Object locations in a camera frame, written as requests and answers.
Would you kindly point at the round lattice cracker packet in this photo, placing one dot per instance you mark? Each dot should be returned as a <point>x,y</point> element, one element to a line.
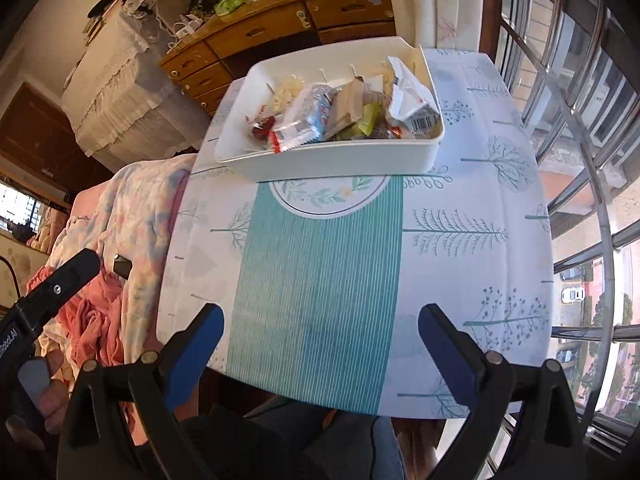
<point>290,91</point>

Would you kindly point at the red white snack packet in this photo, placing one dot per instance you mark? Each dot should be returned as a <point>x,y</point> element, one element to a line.
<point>410,95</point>

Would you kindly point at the white car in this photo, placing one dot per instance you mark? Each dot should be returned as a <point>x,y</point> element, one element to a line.
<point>572,294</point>

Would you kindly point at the brown wooden cabinet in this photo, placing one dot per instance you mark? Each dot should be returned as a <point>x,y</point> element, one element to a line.
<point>40,140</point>

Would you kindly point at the person's blue jeans leg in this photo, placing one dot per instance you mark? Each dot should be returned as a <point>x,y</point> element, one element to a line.
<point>350,445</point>

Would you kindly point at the small black device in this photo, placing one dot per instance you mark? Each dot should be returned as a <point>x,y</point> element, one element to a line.
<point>122,265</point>

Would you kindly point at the white plastic basket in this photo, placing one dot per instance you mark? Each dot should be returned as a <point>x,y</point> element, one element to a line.
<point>350,162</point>

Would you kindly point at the green wipes pack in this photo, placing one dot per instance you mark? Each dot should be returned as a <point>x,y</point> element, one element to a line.
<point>229,5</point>

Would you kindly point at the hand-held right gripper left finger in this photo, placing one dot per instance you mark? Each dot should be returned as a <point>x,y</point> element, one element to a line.
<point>195,355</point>

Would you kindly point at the person's left hand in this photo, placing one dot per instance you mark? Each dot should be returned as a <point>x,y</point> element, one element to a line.
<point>55,395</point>

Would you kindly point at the orange red label clear packet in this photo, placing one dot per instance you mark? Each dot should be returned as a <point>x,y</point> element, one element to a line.
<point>261,127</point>

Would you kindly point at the white lace cloth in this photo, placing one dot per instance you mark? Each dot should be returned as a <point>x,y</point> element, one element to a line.
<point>130,100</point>

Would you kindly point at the pink cloth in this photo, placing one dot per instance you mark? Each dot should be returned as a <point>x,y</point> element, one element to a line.
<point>90,320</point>

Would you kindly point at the white clear-wrapped cracker pack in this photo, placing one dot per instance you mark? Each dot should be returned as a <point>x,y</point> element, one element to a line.
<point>305,115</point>

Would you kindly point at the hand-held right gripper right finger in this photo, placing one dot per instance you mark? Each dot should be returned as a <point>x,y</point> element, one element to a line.
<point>445,350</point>

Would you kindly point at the metal window railing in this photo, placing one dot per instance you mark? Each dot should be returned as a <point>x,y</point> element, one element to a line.
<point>606,260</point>

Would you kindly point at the cream curtain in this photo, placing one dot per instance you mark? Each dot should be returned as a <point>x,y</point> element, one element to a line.
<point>450,5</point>

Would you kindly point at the wooden desk with drawers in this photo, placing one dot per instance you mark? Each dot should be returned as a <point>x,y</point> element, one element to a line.
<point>260,30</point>

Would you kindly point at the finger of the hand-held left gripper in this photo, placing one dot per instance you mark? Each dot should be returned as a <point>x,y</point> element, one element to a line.
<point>60,282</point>

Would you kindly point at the green candy packet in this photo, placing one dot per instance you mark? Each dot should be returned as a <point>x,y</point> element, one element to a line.
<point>367,117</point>

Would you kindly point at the floral pastel blanket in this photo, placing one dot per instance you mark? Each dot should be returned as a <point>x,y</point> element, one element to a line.
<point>135,200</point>

